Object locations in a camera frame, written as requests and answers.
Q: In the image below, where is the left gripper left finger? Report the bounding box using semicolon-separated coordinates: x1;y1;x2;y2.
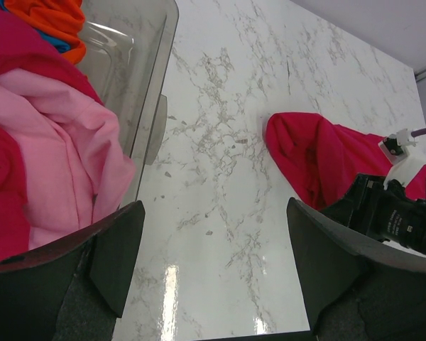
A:
0;201;145;340

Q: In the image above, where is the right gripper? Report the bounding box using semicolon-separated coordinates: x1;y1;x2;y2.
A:
321;174;426;256

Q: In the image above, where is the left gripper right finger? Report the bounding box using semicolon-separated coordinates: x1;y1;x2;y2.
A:
286;198;426;340

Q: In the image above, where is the crimson t shirt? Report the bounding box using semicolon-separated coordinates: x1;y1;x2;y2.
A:
265;112;426;210
0;7;101;261

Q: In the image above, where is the light pink t shirt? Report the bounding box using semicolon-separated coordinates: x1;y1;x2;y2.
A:
0;76;135;249

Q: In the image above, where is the blue t shirt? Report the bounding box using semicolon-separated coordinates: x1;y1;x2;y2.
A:
0;0;71;53

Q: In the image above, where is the clear plastic bin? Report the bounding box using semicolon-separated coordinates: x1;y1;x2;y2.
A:
76;0;180;166

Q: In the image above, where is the orange t shirt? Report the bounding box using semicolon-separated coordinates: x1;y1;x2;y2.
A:
4;1;86;65

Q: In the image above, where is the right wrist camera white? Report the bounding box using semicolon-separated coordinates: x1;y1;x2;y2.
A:
378;128;426;189

